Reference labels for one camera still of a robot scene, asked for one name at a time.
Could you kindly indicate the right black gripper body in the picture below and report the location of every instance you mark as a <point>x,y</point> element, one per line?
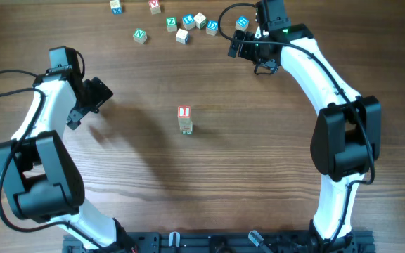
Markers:
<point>253,52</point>

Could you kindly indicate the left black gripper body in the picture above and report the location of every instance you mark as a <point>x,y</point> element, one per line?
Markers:
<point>96,95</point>

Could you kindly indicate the green N wooden block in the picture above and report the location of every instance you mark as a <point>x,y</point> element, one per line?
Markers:
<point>140,36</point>

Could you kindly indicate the red I wooden block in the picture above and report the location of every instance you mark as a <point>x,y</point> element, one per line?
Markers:
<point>184,112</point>

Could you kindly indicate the white green-sided wooden block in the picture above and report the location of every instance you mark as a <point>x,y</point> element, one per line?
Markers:
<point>184,120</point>

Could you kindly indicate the green W wooden block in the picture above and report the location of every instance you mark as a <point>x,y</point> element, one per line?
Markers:
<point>186,126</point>

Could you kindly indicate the red 6 wooden block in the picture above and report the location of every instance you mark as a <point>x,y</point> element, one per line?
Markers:
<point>186,130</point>

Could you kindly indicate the green base wooden block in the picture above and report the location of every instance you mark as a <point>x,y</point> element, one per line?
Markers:
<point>187,133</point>

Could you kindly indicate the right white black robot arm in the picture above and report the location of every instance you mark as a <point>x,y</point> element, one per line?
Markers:
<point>346,140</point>

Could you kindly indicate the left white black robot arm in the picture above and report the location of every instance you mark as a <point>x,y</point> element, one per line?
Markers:
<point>40,185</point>

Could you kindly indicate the blue arrows wooden block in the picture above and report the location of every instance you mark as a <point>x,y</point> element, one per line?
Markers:
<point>242,23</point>

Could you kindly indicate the blue D wooden block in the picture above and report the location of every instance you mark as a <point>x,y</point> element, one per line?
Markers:
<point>212,27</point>

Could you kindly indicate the plain top wooden block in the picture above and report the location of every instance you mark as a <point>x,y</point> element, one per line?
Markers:
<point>200,20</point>

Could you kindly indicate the blue L wooden block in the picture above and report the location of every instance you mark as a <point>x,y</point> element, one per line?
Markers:
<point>188,22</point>

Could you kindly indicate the blue X wooden block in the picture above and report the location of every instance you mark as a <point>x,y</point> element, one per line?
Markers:
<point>116,7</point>

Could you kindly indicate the white blue-sided wooden block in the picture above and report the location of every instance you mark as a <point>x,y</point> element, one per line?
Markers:
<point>182,36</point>

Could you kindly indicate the green Z wooden block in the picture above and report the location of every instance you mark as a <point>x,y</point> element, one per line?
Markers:
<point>171,24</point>

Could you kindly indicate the red V wooden block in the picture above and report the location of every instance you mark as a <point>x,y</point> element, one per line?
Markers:
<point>154,6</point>

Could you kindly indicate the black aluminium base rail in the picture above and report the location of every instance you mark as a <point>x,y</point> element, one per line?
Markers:
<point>220,242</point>

